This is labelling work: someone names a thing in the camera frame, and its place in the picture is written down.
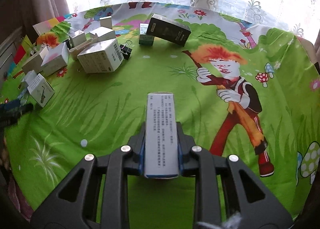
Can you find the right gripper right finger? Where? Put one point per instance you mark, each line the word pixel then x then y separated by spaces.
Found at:
pixel 227 192

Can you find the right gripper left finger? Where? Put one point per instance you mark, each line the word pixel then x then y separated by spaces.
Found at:
pixel 94 193

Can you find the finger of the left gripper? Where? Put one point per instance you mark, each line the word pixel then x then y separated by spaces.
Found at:
pixel 12 111

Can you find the white saxophone print box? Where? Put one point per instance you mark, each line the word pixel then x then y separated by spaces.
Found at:
pixel 40 90

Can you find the beige kraft box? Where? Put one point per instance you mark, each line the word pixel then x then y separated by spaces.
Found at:
pixel 34 62

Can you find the white box pink flower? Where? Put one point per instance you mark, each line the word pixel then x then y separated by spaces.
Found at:
pixel 56 59

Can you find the white plastic tray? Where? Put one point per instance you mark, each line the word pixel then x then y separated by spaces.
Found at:
pixel 74 52

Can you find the white text medicine box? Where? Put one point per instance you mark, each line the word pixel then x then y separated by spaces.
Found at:
pixel 161 144

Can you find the white orange medicine box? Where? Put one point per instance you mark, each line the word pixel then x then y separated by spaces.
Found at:
pixel 76 38

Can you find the large white barcode box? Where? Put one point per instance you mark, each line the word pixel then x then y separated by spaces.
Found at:
pixel 101 57

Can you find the white grey text box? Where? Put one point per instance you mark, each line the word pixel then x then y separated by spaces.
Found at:
pixel 102 34

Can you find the black binder clip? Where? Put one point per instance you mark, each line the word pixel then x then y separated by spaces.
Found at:
pixel 125 49

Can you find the small white box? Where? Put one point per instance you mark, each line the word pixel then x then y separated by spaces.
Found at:
pixel 106 22

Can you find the teal green box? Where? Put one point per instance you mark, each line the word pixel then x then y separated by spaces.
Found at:
pixel 144 38

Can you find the black rectangular box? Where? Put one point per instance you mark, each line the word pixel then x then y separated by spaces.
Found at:
pixel 168 29

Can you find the green cartoon bedsheet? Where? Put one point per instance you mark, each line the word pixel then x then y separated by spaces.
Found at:
pixel 98 112

